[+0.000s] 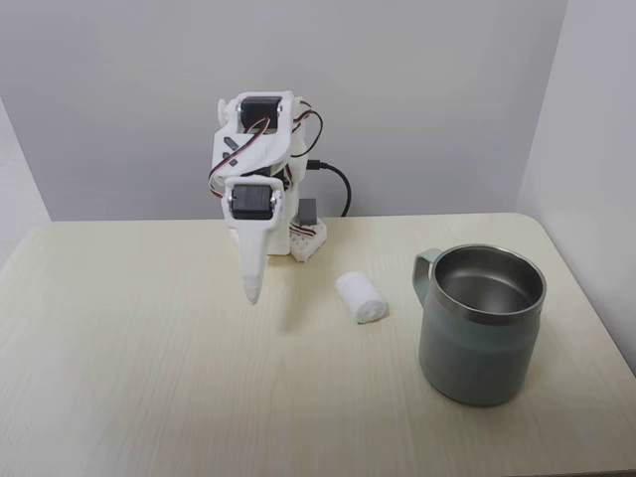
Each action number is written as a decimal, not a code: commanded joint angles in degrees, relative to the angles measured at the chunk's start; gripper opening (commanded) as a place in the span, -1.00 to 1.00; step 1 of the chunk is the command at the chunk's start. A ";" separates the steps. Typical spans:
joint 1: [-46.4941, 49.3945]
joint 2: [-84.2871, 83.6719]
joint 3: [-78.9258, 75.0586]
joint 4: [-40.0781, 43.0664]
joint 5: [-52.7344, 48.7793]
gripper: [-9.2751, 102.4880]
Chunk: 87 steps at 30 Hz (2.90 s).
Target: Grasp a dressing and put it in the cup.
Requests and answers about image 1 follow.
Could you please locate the white gauze dressing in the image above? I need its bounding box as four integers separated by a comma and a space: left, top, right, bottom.
334, 269, 390, 326

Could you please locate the grey table clamp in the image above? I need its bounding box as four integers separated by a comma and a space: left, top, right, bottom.
298, 198, 320, 226

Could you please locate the grey steel mug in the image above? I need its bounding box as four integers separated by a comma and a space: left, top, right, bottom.
411, 242, 549, 409

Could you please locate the red black servo wire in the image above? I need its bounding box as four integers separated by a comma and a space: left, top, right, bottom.
207, 114, 280, 201

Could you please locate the black cable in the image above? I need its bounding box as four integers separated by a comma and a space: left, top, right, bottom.
307, 159, 352, 219

